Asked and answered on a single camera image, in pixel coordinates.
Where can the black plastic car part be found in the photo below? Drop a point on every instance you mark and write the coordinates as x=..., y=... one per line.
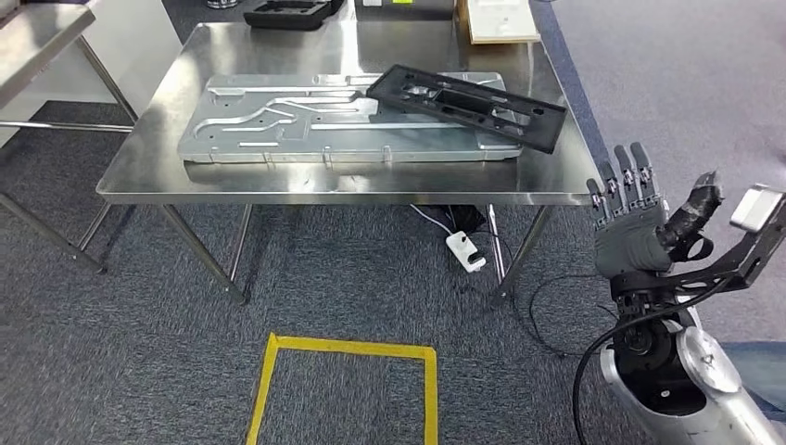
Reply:
x=466, y=104

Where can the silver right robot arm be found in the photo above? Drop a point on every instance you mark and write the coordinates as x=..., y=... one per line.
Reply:
x=706, y=381

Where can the stainless steel workbench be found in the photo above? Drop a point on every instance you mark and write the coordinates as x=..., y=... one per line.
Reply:
x=276, y=49

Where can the black power adapter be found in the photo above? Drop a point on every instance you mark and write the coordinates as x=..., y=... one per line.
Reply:
x=470, y=216

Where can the white power strip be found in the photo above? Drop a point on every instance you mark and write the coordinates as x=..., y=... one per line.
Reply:
x=465, y=253

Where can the yellow floor tape square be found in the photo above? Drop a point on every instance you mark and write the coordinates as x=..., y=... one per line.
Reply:
x=344, y=347

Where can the stamped metal panel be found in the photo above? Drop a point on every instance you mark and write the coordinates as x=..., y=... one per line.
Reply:
x=276, y=129

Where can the wooden box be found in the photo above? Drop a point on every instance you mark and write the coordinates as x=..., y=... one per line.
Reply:
x=463, y=24

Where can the grey equipment case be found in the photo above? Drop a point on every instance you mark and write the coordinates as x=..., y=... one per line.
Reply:
x=417, y=7

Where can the white foam insert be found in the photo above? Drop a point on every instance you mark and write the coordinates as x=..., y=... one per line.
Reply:
x=500, y=18

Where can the black foam case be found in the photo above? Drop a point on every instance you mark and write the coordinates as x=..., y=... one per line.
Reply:
x=288, y=15

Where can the chrome round floor base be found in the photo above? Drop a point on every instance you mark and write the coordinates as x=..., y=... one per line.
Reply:
x=222, y=3

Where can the white board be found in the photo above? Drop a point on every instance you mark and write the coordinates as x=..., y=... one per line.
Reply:
x=141, y=49

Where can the small steel table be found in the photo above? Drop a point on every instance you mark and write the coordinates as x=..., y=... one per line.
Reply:
x=37, y=43

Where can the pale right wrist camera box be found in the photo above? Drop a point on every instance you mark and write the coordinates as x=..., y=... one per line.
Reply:
x=755, y=209

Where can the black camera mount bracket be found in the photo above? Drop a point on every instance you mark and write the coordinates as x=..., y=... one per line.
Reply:
x=755, y=258

